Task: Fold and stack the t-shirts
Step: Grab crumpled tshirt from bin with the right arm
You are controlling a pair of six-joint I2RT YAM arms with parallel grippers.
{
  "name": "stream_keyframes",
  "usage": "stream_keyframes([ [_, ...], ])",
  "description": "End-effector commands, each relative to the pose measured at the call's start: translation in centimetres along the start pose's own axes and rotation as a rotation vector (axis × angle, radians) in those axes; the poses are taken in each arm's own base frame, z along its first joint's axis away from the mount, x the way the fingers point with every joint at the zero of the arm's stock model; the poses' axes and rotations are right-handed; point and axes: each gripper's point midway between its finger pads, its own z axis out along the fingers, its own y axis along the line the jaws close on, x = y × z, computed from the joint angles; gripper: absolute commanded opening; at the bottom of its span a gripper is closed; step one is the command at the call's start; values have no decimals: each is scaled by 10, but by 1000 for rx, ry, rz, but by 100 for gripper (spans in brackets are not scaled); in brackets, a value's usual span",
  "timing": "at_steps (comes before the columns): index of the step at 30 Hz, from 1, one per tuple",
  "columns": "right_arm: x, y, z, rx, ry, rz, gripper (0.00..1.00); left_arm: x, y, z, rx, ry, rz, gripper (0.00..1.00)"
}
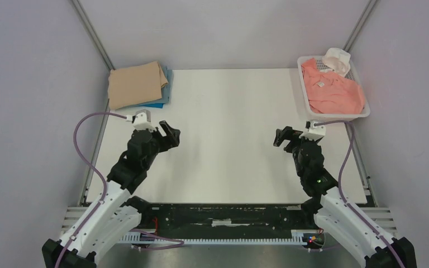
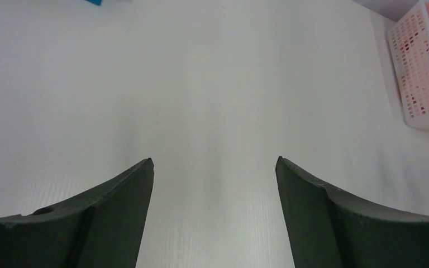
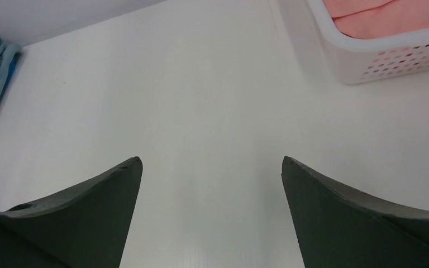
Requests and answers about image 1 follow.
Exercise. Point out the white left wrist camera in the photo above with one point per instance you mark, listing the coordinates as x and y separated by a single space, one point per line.
141 121

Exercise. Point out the white slotted cable duct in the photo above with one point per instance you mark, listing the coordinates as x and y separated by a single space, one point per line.
136 238

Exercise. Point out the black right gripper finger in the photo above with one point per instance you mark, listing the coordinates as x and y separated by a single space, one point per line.
280 138
285 132

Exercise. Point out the salmon pink t shirt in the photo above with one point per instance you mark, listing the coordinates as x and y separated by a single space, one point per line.
330 93

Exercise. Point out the folded beige t shirt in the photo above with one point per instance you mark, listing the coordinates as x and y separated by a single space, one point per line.
135 85

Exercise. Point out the crumpled white t shirt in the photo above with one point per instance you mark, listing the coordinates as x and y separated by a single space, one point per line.
338 60

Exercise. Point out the folded grey blue t shirt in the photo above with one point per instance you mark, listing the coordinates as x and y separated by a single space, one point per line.
165 90

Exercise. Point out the left aluminium frame post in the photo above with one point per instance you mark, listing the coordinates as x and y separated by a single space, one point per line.
90 30

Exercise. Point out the right aluminium frame post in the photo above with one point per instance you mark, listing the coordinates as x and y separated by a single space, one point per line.
364 17

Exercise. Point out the folded bright blue t shirt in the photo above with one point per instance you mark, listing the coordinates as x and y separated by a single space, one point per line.
154 105

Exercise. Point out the white plastic basket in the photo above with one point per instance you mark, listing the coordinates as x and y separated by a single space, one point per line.
352 74

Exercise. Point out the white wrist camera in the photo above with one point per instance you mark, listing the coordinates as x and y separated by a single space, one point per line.
141 121
314 131

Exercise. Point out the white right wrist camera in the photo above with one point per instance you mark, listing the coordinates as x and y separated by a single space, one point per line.
314 131

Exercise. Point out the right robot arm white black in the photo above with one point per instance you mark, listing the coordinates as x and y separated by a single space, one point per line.
332 211

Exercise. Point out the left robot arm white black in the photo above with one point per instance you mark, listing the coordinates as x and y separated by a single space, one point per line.
117 211

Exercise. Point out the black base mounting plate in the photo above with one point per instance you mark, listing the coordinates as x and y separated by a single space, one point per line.
225 221

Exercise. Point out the aluminium frame post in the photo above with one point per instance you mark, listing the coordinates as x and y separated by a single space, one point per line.
90 30
364 17

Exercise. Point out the small electronics board with leds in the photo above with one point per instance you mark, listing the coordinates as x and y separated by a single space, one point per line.
314 241

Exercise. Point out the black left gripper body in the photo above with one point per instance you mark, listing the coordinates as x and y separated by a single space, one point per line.
158 142

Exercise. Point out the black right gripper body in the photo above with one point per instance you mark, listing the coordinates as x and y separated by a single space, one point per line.
292 140

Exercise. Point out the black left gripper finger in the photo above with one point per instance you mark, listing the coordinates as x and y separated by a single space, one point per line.
172 137
168 130

